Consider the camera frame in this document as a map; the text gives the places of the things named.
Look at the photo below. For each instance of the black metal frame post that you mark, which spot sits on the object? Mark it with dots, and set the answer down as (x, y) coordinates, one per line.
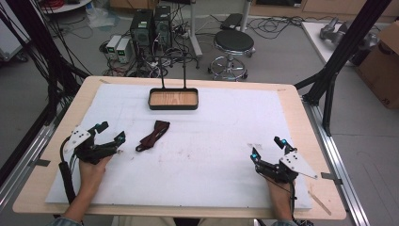
(342, 50)
(37, 40)

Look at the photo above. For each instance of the person's left hand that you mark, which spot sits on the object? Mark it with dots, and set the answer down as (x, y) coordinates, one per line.
(91, 171)

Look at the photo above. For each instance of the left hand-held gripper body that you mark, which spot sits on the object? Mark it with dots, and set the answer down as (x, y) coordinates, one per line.
(89, 150)

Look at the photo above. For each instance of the white power supply unit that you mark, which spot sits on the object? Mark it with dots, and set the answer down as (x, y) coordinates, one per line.
(113, 46)
(124, 50)

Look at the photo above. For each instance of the grey metal bracket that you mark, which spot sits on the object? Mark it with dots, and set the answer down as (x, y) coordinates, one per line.
(331, 177)
(40, 162)

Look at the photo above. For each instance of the black round stool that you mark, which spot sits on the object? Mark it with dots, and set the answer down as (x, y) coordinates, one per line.
(233, 41)

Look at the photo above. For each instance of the grey robot part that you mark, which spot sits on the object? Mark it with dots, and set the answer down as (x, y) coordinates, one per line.
(333, 30)

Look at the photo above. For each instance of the black rack with wooden base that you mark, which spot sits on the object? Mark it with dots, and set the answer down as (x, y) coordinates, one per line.
(173, 99)

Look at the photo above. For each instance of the person's right hand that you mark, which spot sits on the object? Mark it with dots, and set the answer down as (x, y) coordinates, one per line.
(280, 193)

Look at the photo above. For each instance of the dark red tie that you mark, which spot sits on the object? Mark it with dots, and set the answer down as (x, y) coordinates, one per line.
(154, 134)

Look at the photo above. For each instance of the aluminium rail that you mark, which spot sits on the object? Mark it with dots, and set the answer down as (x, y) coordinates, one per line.
(28, 157)
(337, 163)

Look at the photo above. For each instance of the white desk leg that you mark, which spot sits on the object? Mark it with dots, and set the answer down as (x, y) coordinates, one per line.
(246, 14)
(195, 31)

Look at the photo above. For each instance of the grey equipment case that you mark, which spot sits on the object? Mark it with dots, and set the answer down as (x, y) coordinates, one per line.
(9, 42)

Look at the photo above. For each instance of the clear plastic bag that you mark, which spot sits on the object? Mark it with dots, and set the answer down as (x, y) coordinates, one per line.
(101, 17)

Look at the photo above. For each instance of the wooden table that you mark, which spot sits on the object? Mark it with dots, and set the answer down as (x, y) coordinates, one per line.
(298, 125)

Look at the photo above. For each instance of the black computer tower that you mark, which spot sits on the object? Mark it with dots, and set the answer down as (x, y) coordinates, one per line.
(141, 29)
(163, 26)

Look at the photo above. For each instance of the thin wooden stick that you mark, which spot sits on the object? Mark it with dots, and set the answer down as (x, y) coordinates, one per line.
(320, 203)

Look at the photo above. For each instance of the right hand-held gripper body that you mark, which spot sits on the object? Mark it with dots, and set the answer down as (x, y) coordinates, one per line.
(287, 169)

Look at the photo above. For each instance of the white round table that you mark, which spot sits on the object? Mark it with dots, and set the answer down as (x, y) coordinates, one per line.
(67, 5)

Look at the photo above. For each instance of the flat black box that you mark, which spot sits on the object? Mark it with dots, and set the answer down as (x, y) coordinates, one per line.
(232, 21)

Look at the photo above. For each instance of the white foam mat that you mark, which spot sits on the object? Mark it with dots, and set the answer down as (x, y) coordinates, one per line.
(204, 157)

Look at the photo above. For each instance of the brown cardboard box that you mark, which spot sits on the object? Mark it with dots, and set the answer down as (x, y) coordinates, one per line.
(381, 72)

